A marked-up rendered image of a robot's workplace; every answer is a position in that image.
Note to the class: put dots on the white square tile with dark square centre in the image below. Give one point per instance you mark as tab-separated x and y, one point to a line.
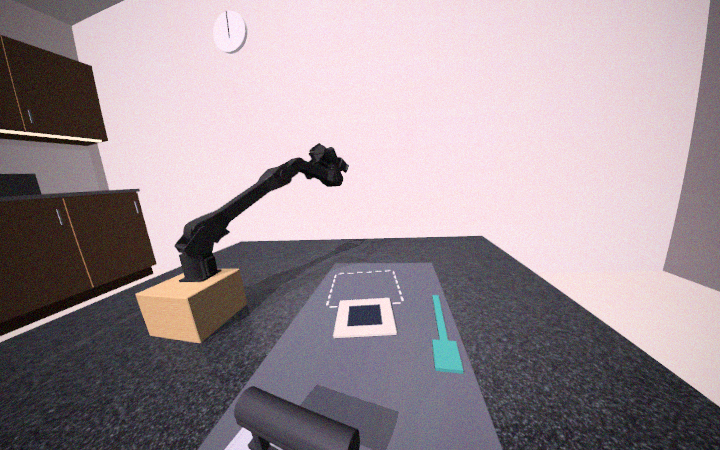
364	317

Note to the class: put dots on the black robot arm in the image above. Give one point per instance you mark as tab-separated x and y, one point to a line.
197	242

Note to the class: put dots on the teal small trowel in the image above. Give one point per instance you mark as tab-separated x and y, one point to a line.
446	356

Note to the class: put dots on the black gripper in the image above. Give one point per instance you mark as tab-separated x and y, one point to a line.
312	161

